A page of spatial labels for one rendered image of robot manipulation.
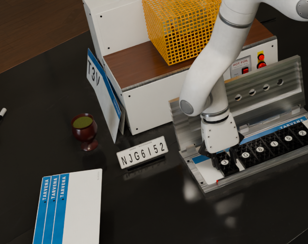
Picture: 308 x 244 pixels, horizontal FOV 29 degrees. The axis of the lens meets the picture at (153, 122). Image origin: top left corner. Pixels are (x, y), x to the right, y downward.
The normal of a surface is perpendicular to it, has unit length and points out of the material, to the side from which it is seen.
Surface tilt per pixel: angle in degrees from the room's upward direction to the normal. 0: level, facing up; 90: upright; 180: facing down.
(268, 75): 79
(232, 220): 0
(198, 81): 55
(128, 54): 0
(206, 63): 40
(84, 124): 0
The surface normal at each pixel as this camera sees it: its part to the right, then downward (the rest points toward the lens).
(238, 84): 0.31, 0.41
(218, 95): 0.66, 0.26
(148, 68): -0.15, -0.76
